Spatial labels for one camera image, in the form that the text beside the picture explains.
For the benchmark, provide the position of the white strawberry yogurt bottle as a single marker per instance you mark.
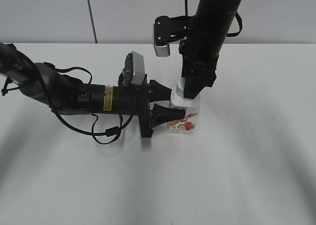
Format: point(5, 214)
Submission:
point(186, 125)

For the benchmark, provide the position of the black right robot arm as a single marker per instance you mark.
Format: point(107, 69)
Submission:
point(214, 17)

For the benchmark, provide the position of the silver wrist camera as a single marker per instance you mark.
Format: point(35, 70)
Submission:
point(167, 30)
point(134, 69)

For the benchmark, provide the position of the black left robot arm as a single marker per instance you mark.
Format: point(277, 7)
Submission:
point(65, 95)

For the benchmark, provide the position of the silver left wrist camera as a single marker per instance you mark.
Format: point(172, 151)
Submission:
point(134, 69)

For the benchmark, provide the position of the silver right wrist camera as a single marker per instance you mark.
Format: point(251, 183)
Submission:
point(167, 30)

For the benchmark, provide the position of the white plastic bottle cap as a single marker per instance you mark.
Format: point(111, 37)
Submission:
point(181, 87)

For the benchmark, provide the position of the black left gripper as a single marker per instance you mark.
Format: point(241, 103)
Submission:
point(134, 100)

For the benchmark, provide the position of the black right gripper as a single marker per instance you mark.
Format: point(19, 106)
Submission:
point(200, 51)

